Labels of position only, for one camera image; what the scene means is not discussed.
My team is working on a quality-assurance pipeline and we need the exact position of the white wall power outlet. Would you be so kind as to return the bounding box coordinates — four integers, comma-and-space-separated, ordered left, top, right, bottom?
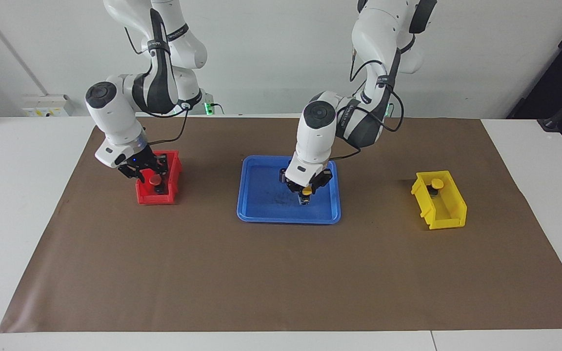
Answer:
21, 94, 70, 117

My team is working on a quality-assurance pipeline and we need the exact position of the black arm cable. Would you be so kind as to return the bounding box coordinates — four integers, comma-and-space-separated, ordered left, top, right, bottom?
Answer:
124, 24, 190, 146
331, 46, 404, 160

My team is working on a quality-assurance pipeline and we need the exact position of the blue plastic tray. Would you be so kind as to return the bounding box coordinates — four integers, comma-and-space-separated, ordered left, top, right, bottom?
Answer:
236, 155, 342, 225

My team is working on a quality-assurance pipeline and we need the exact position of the brown paper table mat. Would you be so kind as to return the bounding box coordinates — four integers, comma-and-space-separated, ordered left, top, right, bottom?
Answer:
0, 116, 562, 333

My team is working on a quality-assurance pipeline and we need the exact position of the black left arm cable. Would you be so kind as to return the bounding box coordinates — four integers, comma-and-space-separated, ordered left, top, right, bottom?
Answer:
331, 46, 404, 160

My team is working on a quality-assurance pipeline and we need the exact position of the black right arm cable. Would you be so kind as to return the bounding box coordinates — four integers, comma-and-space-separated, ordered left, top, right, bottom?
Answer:
124, 24, 190, 146

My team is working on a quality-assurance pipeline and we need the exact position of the red plastic bin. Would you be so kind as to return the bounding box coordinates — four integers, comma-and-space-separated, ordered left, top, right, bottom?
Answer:
136, 150, 183, 205

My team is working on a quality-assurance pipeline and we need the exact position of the yellow plastic bin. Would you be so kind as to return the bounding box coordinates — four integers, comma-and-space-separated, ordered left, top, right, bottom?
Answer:
410, 170, 468, 230

